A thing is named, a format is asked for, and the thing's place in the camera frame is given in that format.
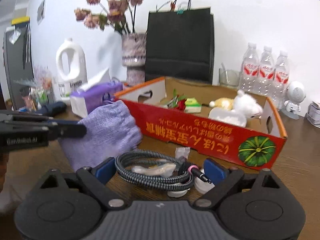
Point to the white yellow plush toy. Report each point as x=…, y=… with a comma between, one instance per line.
x=243, y=104

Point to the left water bottle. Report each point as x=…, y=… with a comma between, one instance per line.
x=249, y=69

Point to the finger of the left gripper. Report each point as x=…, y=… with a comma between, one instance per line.
x=49, y=130
x=31, y=117

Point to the dark blue case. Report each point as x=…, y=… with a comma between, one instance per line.
x=52, y=109

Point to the black refrigerator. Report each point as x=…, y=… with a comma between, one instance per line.
x=17, y=58

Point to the desk clutter organizer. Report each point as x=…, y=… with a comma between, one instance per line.
x=37, y=92

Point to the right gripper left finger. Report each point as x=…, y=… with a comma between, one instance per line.
x=68, y=205

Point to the right water bottle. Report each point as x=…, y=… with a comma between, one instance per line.
x=281, y=78

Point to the white robot figurine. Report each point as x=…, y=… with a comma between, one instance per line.
x=291, y=107

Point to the purple flower vase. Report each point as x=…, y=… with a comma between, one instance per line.
x=134, y=57

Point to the red cardboard box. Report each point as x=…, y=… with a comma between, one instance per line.
x=255, y=146

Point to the person left hand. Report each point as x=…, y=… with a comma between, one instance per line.
x=3, y=168

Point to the grey glass cup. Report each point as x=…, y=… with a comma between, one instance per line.
x=228, y=77

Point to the middle water bottle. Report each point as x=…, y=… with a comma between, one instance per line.
x=266, y=72

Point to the dried pink flowers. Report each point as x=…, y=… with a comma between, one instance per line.
x=118, y=14

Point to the water bottle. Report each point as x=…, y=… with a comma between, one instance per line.
x=249, y=69
x=266, y=72
x=281, y=78

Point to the purple knitted cloth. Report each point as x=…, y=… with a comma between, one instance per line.
x=111, y=131

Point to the green tissue packet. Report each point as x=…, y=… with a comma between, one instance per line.
x=192, y=106

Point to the purple tissue pack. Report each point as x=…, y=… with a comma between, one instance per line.
x=96, y=92

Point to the clear cotton swab container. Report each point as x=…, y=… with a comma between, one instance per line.
x=228, y=117

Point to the white round puck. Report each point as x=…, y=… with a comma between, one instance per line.
x=202, y=187

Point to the small candy wrapper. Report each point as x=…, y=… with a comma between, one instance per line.
x=182, y=153

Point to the white detergent jug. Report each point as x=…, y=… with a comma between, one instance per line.
x=71, y=67

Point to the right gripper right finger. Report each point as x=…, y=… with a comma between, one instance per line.
x=250, y=205

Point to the red artificial rose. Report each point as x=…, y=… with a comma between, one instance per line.
x=177, y=102

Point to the white square charger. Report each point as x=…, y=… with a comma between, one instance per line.
x=177, y=194

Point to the small tin box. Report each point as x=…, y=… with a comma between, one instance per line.
x=313, y=114

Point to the black paper bag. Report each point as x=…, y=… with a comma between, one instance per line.
x=180, y=44

